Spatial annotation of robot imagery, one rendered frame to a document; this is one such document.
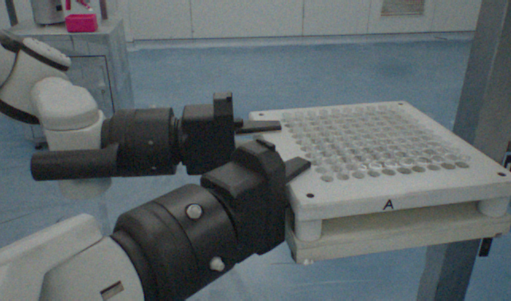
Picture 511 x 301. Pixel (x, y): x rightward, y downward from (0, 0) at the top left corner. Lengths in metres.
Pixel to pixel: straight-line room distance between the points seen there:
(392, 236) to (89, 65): 2.57
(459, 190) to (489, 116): 0.26
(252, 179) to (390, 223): 0.17
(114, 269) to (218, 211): 0.09
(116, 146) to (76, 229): 0.22
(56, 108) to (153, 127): 0.11
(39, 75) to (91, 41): 2.08
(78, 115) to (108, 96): 2.39
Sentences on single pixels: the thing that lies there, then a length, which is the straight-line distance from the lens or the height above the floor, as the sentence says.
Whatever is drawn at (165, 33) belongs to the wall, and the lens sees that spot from 5.68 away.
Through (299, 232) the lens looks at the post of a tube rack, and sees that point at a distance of 0.45.
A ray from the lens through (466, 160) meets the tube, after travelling 0.53.
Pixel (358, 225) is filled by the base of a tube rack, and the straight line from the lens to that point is 0.48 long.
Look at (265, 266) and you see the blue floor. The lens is 1.97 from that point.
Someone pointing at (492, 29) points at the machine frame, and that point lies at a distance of 0.71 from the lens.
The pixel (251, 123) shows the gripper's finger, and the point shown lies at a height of 1.08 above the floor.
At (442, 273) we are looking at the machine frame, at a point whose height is 0.76.
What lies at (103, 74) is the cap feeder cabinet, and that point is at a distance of 2.92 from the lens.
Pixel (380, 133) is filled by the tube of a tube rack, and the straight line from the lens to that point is 0.57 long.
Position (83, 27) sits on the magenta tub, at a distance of 2.88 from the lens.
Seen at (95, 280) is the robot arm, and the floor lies 1.09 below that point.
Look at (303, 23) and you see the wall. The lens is 5.77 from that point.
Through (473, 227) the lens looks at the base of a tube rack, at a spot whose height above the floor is 1.02.
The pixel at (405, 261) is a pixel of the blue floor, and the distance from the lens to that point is 2.10.
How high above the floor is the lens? 1.31
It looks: 27 degrees down
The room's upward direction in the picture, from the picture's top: straight up
